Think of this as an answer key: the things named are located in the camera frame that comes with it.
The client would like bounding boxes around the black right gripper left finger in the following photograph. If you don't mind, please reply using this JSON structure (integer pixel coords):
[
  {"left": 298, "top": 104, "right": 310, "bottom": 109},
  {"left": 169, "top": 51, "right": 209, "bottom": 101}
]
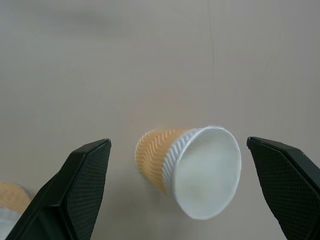
[{"left": 4, "top": 138, "right": 112, "bottom": 240}]

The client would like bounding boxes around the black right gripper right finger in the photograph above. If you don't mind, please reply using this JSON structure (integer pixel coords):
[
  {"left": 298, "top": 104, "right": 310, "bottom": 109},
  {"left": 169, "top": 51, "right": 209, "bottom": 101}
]
[{"left": 246, "top": 136, "right": 320, "bottom": 240}]

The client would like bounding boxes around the orange ripple paper cup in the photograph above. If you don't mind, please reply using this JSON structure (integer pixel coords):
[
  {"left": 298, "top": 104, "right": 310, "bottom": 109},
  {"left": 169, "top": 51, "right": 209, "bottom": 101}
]
[
  {"left": 134, "top": 125, "right": 242, "bottom": 221},
  {"left": 0, "top": 180, "right": 33, "bottom": 240}
]

